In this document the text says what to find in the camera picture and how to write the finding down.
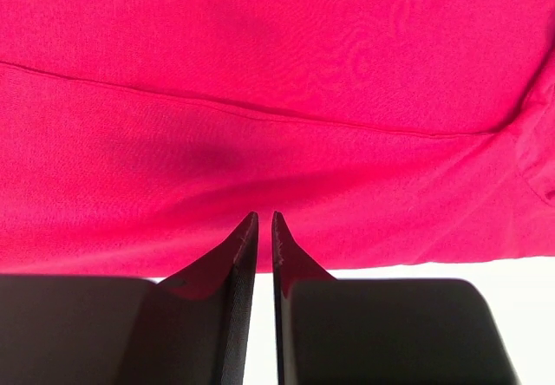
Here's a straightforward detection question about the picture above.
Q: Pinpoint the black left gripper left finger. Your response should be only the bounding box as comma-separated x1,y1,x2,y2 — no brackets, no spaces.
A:
1,213,258,384

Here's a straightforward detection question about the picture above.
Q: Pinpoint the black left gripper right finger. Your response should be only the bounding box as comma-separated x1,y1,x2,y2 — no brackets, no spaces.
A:
271,213,519,384

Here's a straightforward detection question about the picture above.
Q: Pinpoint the magenta t shirt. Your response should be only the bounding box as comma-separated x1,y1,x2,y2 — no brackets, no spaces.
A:
1,0,554,277

